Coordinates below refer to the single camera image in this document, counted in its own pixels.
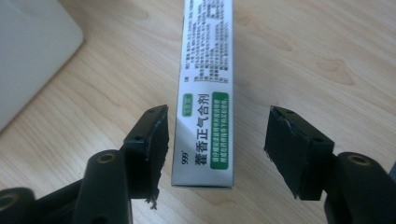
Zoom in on green and white medicine box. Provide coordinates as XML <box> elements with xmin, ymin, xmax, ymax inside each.
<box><xmin>171</xmin><ymin>0</ymin><xmax>234</xmax><ymax>189</ymax></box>

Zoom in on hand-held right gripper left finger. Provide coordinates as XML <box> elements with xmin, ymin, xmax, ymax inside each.
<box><xmin>122</xmin><ymin>104</ymin><xmax>171</xmax><ymax>210</ymax></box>

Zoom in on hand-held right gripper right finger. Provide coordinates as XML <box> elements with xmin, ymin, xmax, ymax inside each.
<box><xmin>263</xmin><ymin>105</ymin><xmax>336</xmax><ymax>202</ymax></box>

